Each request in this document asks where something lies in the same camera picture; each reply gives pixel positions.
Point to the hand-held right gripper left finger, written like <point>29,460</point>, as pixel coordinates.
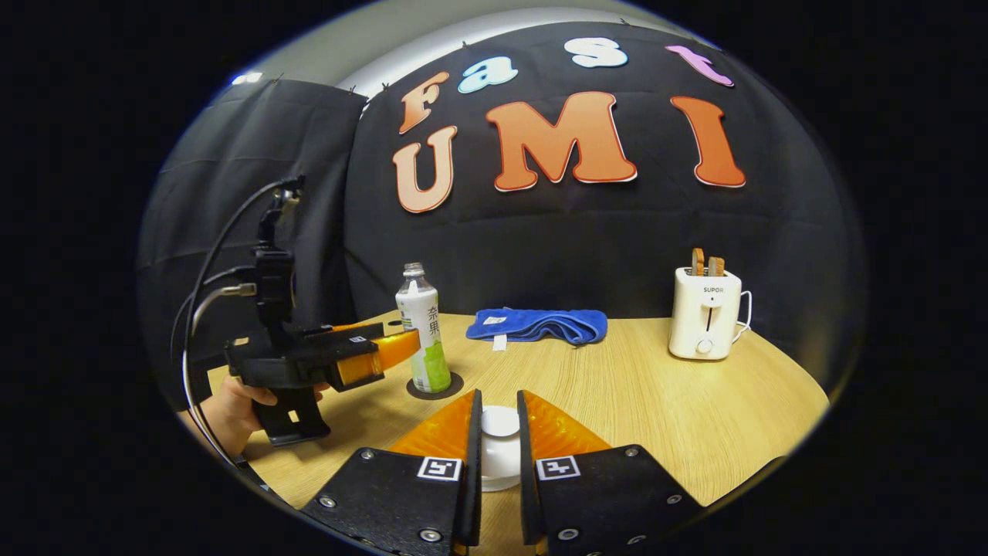
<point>471,494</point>

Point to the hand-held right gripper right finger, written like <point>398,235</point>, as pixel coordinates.
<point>527,494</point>

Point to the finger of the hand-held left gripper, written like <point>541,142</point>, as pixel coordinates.
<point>359,367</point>
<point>340,334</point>

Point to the white teacup lid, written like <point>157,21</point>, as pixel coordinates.
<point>500,448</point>

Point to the clear water bottle green label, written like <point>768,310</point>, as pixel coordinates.
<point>423,324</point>

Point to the round dark coaster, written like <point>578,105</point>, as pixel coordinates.
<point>457,384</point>

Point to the blue folded towel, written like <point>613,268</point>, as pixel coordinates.
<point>540,324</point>

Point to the black backdrop cloth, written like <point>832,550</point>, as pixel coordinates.
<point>540,232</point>

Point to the white toaster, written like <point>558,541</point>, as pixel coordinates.
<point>704,320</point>

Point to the toasted bread slice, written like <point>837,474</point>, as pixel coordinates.
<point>698,262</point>
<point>715,267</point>

